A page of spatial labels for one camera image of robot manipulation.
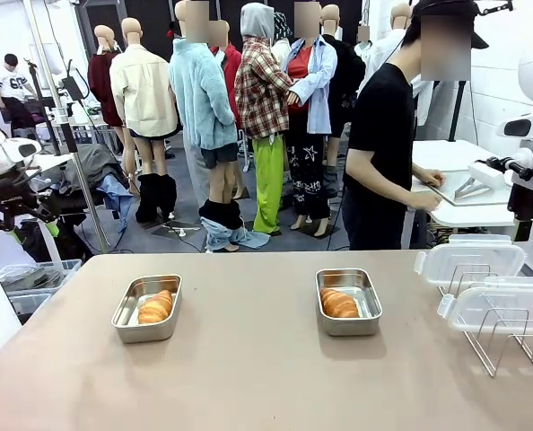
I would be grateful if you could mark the person's right hand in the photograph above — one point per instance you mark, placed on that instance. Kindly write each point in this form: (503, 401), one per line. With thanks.
(429, 203)

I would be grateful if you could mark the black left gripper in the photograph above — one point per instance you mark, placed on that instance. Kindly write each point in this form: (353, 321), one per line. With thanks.
(11, 195)

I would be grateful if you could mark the clear plastic storage bins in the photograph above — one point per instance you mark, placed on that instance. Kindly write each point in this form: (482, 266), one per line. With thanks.
(33, 278)

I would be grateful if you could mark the mannequin in bucket hat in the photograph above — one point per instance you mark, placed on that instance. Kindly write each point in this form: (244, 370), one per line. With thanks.
(282, 27)

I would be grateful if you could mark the person's left hand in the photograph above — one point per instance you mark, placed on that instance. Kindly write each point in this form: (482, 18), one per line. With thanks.
(433, 178)

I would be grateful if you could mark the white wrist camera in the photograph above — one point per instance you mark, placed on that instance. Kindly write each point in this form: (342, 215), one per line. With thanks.
(22, 150)
(531, 125)

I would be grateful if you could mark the mannequin in cream jacket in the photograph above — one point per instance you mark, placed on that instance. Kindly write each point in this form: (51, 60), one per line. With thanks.
(143, 90)

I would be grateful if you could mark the clear plastic container lid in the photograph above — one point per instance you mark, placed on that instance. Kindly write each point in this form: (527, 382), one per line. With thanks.
(504, 305)
(468, 258)

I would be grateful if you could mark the mannequin in plaid hoodie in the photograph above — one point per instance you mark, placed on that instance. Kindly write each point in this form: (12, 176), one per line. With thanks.
(262, 90)

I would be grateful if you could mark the person in white jersey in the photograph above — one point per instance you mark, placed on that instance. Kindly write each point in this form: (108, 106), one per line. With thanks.
(11, 83)

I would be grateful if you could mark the person in black t-shirt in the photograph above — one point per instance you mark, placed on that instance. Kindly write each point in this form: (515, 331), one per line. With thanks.
(378, 125)

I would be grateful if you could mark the pile of clothes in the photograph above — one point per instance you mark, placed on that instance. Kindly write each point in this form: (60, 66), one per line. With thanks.
(96, 170)

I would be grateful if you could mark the silver metal pole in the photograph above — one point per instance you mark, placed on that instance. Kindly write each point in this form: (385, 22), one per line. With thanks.
(69, 134)

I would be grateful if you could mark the black camera tripod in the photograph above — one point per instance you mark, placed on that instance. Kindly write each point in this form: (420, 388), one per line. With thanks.
(40, 103)

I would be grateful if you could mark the steel rectangular container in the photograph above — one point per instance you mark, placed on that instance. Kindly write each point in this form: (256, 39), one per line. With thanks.
(352, 328)
(132, 332)

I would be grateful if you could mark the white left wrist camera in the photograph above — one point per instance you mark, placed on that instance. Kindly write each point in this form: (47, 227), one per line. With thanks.
(22, 150)

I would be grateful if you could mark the tall black tripod stand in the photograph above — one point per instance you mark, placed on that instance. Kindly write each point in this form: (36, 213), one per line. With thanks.
(458, 108)

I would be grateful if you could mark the mannequin in blue shirt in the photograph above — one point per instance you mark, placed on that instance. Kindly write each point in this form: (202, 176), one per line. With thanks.
(318, 99)

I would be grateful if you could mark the person's right forearm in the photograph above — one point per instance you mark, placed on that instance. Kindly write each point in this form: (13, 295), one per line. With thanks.
(396, 195)

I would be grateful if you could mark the golden croissant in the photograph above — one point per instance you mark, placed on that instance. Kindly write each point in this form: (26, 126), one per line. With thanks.
(155, 309)
(338, 304)

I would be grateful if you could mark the black light stand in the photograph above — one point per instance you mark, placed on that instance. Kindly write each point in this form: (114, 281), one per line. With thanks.
(72, 87)

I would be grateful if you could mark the metal tongs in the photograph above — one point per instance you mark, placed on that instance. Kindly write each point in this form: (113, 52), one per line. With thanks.
(466, 188)

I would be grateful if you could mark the mannequin in maroon sweater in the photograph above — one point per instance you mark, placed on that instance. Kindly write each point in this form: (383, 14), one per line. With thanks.
(100, 81)

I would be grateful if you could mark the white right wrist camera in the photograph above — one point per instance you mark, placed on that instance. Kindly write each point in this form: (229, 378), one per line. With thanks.
(531, 125)

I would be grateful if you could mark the mannequin in red jacket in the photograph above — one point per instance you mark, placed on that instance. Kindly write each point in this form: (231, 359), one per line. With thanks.
(230, 63)

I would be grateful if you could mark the white side table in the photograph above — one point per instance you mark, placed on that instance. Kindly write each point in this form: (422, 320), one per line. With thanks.
(450, 155)

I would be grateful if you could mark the metal baking tray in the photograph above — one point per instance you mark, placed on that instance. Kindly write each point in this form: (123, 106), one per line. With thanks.
(450, 195)

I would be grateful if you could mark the mannequin in blue fleece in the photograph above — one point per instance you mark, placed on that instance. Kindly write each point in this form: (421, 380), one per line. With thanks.
(199, 90)

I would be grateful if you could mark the person's left forearm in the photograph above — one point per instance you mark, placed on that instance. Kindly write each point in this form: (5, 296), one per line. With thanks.
(418, 173)

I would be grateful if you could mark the mannequin in black jacket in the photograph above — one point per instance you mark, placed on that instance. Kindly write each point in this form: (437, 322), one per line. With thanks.
(349, 67)

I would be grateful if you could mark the white power strip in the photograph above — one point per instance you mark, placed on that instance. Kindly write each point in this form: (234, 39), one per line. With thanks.
(183, 231)

